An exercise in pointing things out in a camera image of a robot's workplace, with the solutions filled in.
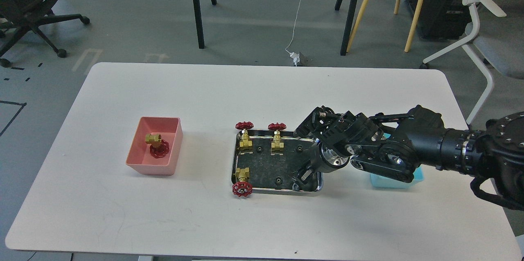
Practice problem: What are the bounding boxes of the white frame grey chair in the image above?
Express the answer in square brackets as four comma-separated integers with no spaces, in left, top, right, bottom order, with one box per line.
[420,0,524,124]

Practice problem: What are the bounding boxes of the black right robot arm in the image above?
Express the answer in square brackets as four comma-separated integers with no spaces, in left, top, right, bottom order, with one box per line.
[294,105,524,210]

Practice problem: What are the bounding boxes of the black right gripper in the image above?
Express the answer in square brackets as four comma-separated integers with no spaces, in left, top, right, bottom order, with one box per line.
[291,106,383,191]

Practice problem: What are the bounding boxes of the blue plastic box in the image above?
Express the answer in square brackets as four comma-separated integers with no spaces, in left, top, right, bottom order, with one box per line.
[368,134,424,189]

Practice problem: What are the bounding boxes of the wooden easel legs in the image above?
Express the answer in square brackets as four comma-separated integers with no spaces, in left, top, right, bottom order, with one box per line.
[346,0,424,53]

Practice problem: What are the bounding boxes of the stainless steel tray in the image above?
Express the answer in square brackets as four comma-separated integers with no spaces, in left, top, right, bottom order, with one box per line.
[231,129,323,196]

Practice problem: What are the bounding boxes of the white charger with cable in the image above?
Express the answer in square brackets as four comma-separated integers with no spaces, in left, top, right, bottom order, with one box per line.
[285,0,302,67]

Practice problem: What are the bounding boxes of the black office chair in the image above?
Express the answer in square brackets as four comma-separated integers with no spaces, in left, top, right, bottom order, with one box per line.
[0,0,90,58]

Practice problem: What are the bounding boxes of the pink plastic box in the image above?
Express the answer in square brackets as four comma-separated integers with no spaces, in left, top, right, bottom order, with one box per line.
[126,116,183,176]

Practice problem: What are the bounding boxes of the black tripod leg right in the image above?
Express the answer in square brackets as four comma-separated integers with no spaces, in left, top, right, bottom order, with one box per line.
[334,0,365,56]

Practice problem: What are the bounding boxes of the brass valve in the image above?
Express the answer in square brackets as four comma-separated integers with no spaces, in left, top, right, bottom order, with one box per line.
[235,121,254,154]
[232,167,253,198]
[145,133,169,159]
[267,123,287,155]

